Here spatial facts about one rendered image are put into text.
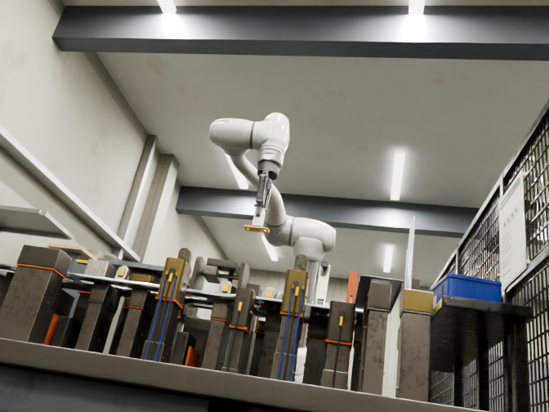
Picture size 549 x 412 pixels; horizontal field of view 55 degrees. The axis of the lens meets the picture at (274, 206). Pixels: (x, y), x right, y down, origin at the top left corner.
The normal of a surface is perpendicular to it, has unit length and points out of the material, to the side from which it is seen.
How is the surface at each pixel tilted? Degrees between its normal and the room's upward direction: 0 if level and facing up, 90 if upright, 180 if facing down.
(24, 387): 90
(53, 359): 90
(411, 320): 90
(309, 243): 116
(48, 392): 90
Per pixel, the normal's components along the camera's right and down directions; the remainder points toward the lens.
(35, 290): -0.08, -0.43
